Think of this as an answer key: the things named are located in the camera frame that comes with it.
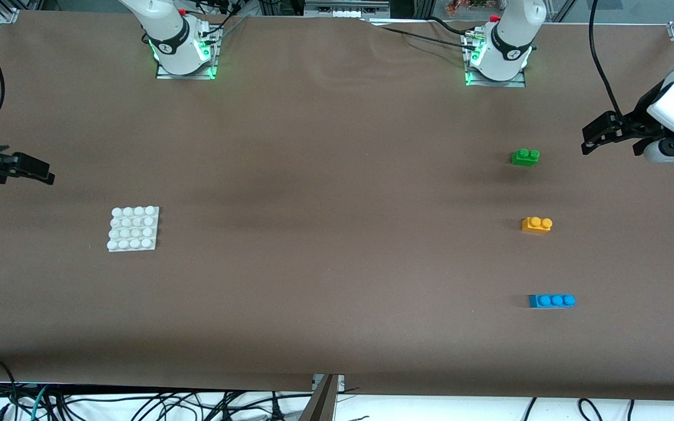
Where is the blue three-stud block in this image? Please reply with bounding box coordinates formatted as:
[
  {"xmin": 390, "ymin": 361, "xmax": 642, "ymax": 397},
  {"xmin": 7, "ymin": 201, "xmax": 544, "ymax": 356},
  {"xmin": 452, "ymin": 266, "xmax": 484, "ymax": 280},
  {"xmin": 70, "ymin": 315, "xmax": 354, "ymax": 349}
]
[{"xmin": 528, "ymin": 294, "xmax": 576, "ymax": 309}]

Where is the grey metal equipment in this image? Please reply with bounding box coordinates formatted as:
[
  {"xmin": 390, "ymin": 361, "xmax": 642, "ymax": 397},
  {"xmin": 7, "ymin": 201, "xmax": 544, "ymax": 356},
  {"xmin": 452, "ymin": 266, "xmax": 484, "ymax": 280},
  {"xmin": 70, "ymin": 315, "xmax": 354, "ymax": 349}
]
[{"xmin": 304, "ymin": 0, "xmax": 390, "ymax": 18}]

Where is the yellow two-stud block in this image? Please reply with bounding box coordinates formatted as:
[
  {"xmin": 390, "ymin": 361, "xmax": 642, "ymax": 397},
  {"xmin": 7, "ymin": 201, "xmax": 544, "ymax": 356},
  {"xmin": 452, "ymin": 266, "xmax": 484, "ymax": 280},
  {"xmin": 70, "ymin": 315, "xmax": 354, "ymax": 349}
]
[{"xmin": 521, "ymin": 216, "xmax": 553, "ymax": 234}]

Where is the orange object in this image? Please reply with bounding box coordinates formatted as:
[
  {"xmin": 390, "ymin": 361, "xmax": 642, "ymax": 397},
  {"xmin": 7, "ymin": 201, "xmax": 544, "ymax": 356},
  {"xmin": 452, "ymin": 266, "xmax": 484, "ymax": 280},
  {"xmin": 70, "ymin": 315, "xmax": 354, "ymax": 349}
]
[{"xmin": 445, "ymin": 0, "xmax": 490, "ymax": 15}]

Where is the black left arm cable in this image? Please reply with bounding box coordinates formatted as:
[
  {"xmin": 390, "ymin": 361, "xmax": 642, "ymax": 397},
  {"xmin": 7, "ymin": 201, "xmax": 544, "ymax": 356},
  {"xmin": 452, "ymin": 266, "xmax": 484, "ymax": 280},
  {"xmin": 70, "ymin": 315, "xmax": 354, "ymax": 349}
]
[{"xmin": 589, "ymin": 0, "xmax": 626, "ymax": 120}]

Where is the teal cable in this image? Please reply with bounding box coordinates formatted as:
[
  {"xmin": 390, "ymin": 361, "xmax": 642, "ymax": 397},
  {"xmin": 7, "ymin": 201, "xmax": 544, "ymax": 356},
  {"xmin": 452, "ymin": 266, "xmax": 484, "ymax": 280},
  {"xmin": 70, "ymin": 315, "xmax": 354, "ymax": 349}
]
[{"xmin": 28, "ymin": 385, "xmax": 48, "ymax": 421}]

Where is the aluminium frame post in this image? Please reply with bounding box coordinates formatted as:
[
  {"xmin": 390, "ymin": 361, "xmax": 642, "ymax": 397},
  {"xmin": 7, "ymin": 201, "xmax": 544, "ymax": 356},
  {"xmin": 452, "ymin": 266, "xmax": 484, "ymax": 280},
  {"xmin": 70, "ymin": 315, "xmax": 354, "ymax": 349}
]
[{"xmin": 299, "ymin": 374, "xmax": 345, "ymax": 421}]

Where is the brown table cover sheet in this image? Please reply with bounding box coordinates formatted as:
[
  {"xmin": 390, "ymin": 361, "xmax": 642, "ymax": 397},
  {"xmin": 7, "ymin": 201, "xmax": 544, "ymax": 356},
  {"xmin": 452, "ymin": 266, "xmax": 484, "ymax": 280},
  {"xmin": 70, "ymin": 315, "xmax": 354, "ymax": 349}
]
[{"xmin": 0, "ymin": 9, "xmax": 674, "ymax": 401}]

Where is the white studded base plate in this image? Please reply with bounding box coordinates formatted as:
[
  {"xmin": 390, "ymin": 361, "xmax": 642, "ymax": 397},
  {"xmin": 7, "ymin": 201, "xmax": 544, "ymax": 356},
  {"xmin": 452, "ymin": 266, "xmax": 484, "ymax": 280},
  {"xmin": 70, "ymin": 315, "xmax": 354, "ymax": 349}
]
[{"xmin": 106, "ymin": 206, "xmax": 160, "ymax": 253}]

